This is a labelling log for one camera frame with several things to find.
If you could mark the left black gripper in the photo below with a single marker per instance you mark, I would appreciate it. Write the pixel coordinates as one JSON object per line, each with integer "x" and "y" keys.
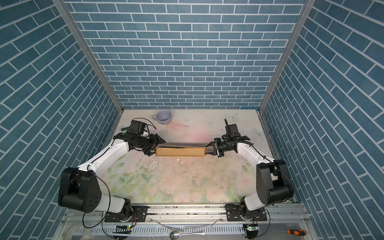
{"x": 156, "y": 140}

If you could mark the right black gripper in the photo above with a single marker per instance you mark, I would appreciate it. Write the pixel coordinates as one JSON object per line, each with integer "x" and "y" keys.
{"x": 216, "y": 151}

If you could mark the brown cardboard box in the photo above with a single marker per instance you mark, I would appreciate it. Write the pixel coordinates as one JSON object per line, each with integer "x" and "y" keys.
{"x": 167, "y": 151}

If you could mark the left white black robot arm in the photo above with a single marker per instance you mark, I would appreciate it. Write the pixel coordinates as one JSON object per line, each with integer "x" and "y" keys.
{"x": 80, "y": 186}

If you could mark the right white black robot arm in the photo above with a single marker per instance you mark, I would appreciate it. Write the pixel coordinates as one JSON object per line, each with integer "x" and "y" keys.
{"x": 273, "y": 183}

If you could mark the lavender ceramic cup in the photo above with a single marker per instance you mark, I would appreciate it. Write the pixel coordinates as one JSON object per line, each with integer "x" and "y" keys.
{"x": 163, "y": 117}

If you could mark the clear plastic strip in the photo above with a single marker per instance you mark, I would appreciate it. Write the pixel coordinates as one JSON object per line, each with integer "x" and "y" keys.
{"x": 184, "y": 227}

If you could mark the metal spoon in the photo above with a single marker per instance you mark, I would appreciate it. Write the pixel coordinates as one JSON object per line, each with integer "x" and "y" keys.
{"x": 175, "y": 235}

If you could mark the clear tape roll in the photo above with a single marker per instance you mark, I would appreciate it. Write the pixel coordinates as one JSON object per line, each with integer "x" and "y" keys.
{"x": 77, "y": 232}

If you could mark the aluminium front rail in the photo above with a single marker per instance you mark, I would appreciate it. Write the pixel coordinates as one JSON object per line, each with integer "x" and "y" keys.
{"x": 285, "y": 213}

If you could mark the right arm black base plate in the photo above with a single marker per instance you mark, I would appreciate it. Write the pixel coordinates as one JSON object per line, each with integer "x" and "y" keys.
{"x": 237, "y": 213}

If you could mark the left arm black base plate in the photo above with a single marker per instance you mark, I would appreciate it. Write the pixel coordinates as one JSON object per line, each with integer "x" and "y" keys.
{"x": 133, "y": 214}

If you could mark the orange handled screwdriver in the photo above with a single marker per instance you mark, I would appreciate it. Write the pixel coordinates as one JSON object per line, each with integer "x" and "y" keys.
{"x": 296, "y": 232}

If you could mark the aluminium corner post left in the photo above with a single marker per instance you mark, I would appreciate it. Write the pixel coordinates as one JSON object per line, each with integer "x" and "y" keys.
{"x": 78, "y": 36}

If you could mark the aluminium corner post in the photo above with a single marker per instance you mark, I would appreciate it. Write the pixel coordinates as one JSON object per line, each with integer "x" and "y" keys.
{"x": 78, "y": 36}
{"x": 303, "y": 16}

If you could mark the aluminium corner post right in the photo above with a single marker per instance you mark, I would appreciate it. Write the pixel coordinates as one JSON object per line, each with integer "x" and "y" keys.
{"x": 303, "y": 16}

